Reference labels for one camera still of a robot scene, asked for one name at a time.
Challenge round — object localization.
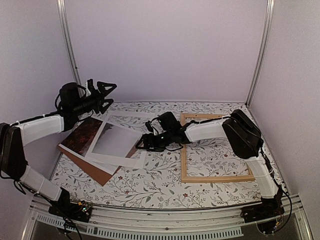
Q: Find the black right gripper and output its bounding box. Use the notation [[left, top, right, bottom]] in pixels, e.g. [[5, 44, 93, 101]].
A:
[[136, 131, 173, 154]]

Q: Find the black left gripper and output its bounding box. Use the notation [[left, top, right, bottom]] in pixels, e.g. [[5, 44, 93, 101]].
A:
[[72, 81, 117, 116]]

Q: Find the white photo mat board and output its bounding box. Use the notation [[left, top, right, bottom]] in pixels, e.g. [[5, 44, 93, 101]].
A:
[[85, 111, 155, 169]]

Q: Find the photo with white border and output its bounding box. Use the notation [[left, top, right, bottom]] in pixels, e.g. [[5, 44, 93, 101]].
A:
[[57, 117, 146, 176]]

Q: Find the light wooden picture frame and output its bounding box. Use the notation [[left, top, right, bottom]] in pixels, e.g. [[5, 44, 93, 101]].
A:
[[180, 129, 255, 184]]

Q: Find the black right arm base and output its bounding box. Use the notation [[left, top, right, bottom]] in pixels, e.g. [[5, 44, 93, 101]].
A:
[[240, 190, 285, 223]]

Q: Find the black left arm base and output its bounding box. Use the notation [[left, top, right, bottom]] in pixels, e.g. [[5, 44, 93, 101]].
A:
[[48, 188, 92, 223]]

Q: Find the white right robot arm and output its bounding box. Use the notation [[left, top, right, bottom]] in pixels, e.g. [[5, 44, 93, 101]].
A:
[[135, 109, 283, 218]]

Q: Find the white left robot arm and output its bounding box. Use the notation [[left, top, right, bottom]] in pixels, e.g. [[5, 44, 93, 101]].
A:
[[0, 79, 117, 217]]

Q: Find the brown backing board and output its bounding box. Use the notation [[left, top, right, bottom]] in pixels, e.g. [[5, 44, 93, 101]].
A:
[[57, 144, 122, 187]]

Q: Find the floral patterned table cover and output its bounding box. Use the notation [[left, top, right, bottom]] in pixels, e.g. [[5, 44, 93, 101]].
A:
[[48, 101, 288, 210]]

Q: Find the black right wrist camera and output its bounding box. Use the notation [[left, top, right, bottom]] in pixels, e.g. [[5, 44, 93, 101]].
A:
[[145, 111, 182, 134]]

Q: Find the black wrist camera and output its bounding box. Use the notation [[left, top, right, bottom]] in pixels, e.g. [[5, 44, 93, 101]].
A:
[[58, 82, 86, 112], [145, 111, 182, 134]]

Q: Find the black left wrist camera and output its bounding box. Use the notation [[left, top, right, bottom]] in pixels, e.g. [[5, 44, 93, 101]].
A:
[[58, 82, 86, 112]]

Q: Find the left aluminium corner post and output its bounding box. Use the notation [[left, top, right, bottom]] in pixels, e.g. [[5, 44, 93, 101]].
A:
[[56, 0, 82, 85]]

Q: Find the aluminium corner post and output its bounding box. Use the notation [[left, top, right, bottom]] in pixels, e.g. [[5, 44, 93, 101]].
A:
[[245, 0, 275, 108], [56, 0, 82, 85]]

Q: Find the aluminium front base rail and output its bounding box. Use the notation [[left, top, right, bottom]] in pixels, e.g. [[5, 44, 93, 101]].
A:
[[21, 195, 316, 240]]

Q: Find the right aluminium corner post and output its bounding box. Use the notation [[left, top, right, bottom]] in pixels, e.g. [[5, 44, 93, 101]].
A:
[[245, 0, 275, 108]]

